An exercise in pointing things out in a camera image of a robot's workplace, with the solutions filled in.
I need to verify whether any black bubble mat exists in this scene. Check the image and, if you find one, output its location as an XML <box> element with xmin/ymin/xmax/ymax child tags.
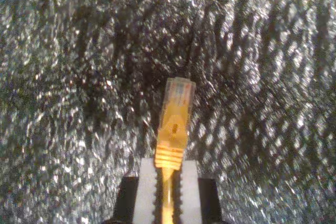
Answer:
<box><xmin>0</xmin><ymin>0</ymin><xmax>336</xmax><ymax>224</ymax></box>

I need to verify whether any yellow network cable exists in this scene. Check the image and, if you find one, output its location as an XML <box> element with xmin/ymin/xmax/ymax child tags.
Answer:
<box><xmin>153</xmin><ymin>77</ymin><xmax>197</xmax><ymax>224</ymax></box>

